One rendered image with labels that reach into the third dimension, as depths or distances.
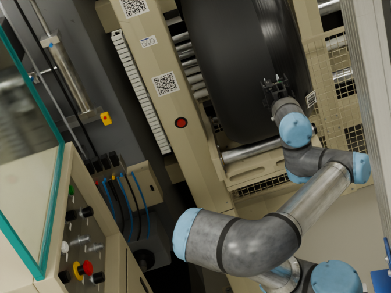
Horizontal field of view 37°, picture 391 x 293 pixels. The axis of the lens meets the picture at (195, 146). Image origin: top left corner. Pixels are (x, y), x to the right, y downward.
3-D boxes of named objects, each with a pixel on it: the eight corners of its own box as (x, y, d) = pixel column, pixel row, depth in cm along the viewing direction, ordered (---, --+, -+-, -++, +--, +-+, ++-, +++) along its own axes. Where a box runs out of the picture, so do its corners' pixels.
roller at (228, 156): (218, 156, 202) (217, 151, 206) (222, 167, 204) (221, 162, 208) (315, 124, 199) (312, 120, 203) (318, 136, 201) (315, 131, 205)
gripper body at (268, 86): (284, 71, 162) (294, 88, 151) (292, 99, 165) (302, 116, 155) (258, 81, 162) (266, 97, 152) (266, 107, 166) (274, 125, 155)
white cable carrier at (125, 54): (162, 154, 209) (110, 38, 183) (161, 147, 213) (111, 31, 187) (174, 150, 209) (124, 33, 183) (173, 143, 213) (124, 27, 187)
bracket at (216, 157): (219, 182, 203) (211, 160, 198) (205, 123, 236) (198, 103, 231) (228, 178, 203) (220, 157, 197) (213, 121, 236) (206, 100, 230)
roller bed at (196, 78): (170, 110, 243) (145, 48, 227) (168, 93, 256) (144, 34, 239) (216, 95, 242) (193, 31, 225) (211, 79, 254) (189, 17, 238)
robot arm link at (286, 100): (306, 123, 151) (276, 134, 152) (302, 116, 155) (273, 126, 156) (299, 98, 148) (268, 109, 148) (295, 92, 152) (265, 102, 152)
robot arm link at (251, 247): (266, 251, 105) (372, 140, 139) (217, 238, 112) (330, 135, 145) (274, 302, 110) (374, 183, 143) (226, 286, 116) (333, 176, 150)
